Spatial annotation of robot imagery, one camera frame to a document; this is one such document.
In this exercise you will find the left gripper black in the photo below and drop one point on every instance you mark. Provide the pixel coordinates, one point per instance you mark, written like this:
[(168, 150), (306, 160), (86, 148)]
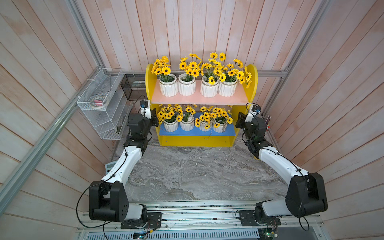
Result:
[(155, 118)]

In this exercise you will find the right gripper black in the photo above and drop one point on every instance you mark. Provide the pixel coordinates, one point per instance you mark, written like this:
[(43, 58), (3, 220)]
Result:
[(241, 122)]

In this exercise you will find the sunflower pot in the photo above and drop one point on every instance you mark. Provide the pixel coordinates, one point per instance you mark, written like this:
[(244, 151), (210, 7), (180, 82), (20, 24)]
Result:
[(221, 119), (231, 75), (187, 122), (212, 71), (168, 82), (205, 119), (170, 116), (187, 80)]

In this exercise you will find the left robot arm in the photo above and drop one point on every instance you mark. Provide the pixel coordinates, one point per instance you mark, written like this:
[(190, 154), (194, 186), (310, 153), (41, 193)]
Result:
[(108, 199)]

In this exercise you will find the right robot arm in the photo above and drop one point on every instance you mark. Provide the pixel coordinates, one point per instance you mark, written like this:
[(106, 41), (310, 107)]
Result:
[(306, 193)]

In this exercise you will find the red pencil cup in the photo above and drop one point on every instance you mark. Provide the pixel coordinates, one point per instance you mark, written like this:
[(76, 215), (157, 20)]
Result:
[(267, 122)]

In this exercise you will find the yellow shelf unit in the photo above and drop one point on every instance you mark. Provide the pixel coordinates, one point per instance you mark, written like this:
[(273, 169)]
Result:
[(196, 137)]

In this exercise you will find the tape roll in rack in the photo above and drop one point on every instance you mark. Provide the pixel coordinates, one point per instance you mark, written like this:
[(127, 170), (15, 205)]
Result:
[(99, 102)]

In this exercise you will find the light blue calculator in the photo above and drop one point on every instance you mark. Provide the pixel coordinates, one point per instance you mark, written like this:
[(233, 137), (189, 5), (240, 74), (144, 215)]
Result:
[(109, 166)]

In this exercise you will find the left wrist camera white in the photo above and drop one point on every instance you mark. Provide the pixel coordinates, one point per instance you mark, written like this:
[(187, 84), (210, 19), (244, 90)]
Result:
[(145, 110)]

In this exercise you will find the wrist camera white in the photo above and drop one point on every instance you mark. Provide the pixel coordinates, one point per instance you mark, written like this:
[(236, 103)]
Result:
[(145, 110), (253, 111)]

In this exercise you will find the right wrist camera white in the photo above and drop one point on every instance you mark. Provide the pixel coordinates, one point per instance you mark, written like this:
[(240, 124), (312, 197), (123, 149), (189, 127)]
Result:
[(253, 111)]

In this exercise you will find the black wire basket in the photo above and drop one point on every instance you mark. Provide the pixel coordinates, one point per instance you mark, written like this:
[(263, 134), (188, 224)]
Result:
[(134, 87)]

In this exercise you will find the white wire mesh rack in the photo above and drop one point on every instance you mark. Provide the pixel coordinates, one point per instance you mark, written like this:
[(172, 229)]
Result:
[(111, 121)]

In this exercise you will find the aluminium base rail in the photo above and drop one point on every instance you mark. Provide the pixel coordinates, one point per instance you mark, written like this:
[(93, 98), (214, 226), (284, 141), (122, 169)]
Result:
[(205, 220)]

